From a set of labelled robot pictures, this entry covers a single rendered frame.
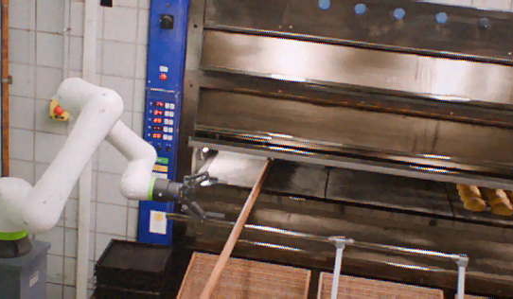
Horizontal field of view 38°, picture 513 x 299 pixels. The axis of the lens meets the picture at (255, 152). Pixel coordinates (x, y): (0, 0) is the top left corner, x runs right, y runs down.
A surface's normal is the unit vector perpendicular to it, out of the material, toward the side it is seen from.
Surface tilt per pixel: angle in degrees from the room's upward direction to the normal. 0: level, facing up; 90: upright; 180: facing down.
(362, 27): 90
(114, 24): 90
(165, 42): 90
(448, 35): 90
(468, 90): 70
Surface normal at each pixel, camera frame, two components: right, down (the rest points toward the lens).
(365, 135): -0.10, -0.06
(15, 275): -0.21, 0.27
